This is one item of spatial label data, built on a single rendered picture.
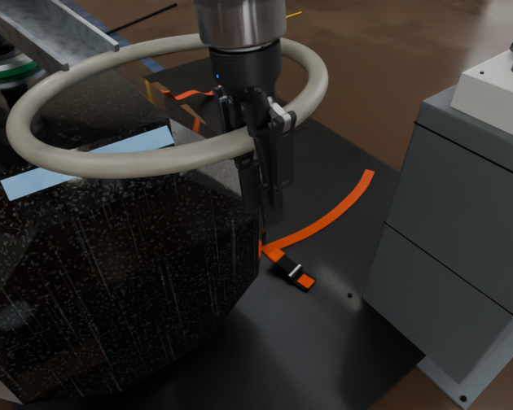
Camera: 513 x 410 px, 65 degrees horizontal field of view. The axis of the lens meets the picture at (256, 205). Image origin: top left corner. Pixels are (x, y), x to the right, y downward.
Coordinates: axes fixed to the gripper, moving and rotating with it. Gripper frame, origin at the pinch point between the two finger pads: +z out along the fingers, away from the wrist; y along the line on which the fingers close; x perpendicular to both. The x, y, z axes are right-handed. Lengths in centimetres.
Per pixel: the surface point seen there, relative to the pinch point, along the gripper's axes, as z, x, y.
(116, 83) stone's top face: 0, -2, 58
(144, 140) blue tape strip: 4.4, 2.4, 36.0
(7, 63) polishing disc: -6, 16, 77
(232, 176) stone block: 20.8, -15.3, 34.8
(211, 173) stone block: 16.4, -9.2, 33.2
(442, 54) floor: 79, -267, 137
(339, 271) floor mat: 85, -56, 37
